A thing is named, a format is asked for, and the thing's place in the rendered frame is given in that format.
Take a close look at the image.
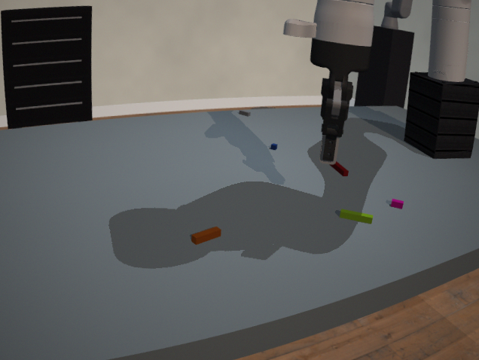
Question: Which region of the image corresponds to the magenta block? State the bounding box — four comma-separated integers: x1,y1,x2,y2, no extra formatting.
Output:
391,199,404,209

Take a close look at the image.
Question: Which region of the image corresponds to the lime green rod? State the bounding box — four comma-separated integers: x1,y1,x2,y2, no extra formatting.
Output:
340,209,373,224

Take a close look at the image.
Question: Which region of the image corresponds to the orange rod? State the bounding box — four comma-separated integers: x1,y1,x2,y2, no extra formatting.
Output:
191,227,221,245

